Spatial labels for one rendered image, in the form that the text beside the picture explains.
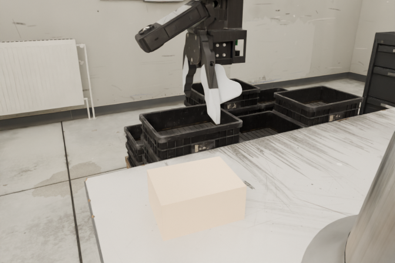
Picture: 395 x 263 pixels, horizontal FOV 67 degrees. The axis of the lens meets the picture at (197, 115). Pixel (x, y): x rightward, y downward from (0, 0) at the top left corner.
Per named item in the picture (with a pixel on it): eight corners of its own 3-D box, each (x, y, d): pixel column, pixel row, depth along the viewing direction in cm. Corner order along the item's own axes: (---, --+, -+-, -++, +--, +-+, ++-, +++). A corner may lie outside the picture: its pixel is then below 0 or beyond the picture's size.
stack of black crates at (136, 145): (139, 183, 165) (136, 146, 157) (126, 159, 190) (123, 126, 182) (203, 167, 181) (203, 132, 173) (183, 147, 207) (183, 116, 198)
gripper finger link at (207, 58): (222, 84, 43) (209, 30, 45) (212, 85, 43) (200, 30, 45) (211, 95, 47) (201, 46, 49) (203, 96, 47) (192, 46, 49)
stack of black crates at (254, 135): (238, 204, 148) (242, 143, 136) (210, 175, 173) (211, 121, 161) (300, 184, 164) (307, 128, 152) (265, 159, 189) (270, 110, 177)
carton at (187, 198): (163, 240, 52) (161, 205, 49) (149, 201, 62) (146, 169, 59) (244, 219, 57) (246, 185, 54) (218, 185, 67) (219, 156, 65)
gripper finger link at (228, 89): (252, 115, 45) (238, 59, 47) (216, 120, 43) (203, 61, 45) (244, 120, 47) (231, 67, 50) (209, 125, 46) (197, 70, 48)
